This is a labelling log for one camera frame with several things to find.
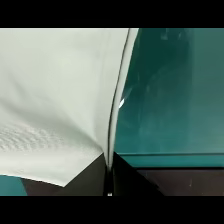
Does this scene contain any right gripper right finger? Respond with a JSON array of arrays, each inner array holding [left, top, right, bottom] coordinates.
[[111, 151, 161, 197]]

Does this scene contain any white T-shirt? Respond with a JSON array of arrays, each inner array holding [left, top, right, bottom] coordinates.
[[0, 27, 140, 188]]

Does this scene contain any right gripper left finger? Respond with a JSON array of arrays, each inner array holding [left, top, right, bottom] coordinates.
[[65, 152, 109, 197]]

